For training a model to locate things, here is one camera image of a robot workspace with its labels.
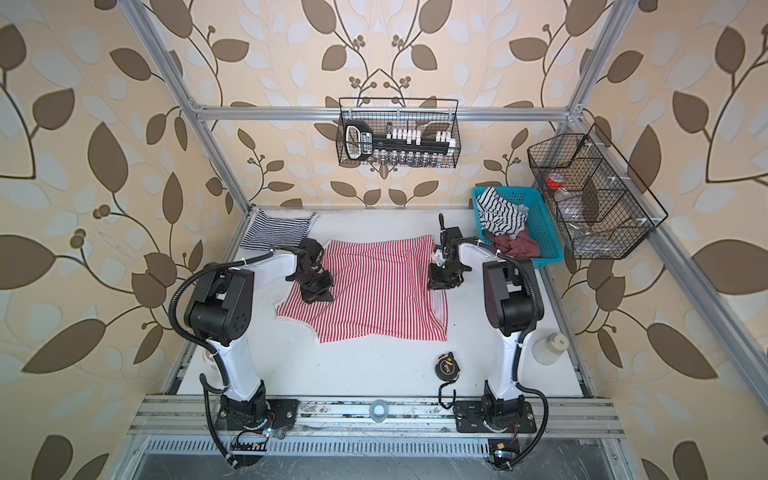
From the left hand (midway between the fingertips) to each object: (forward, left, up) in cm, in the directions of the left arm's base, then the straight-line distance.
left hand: (337, 294), depth 95 cm
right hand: (+4, -31, -1) cm, 31 cm away
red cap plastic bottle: (+19, -62, +32) cm, 73 cm away
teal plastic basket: (+29, -70, +5) cm, 76 cm away
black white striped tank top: (+32, -56, +4) cm, 65 cm away
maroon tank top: (+18, -62, +5) cm, 65 cm away
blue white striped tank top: (+26, +30, 0) cm, 40 cm away
